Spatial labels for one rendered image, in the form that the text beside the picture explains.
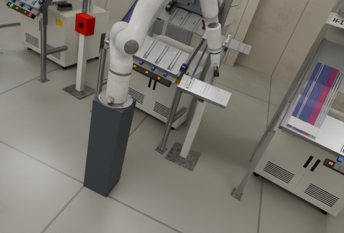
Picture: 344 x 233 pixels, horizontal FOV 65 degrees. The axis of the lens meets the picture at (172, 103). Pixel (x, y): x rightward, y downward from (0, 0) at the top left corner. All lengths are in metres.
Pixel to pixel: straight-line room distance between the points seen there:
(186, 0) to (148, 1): 0.96
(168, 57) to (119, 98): 0.69
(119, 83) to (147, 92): 1.13
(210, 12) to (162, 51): 0.71
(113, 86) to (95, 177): 0.68
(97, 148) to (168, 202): 0.66
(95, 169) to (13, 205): 0.50
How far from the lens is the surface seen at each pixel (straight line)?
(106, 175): 1.80
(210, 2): 1.46
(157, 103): 2.52
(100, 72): 2.40
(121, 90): 1.46
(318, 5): 4.66
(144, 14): 1.32
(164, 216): 1.93
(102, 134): 1.61
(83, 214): 1.87
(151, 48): 2.11
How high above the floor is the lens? 1.54
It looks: 31 degrees down
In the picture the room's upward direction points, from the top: 17 degrees clockwise
